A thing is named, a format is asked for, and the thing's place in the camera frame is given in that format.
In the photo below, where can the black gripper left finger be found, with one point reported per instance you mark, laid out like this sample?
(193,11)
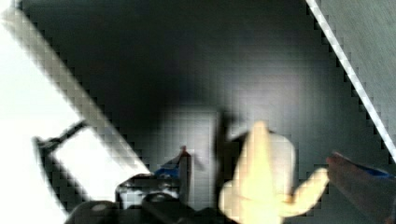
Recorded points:
(179,168)

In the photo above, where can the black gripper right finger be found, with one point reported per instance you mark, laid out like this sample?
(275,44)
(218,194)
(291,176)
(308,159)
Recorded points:
(373,196)

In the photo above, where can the peeled toy banana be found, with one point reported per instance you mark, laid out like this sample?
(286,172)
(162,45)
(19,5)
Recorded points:
(251,196)

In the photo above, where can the toaster oven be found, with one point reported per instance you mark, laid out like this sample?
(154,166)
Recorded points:
(153,75)

